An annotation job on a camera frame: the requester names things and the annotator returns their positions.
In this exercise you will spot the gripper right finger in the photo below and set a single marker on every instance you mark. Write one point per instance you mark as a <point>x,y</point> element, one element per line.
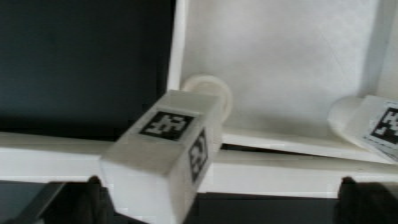
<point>366,202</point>

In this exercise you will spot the white square tabletop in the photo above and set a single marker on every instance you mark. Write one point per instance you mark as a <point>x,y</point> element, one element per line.
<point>299,52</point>

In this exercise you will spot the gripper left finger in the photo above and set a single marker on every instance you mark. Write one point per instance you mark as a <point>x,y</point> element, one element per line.
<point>70,203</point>

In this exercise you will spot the white obstacle fence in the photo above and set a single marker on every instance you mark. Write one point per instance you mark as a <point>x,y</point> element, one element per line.
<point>43,159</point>

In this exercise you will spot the white table leg with tag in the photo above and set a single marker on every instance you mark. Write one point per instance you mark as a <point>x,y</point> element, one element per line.
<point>363,121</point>

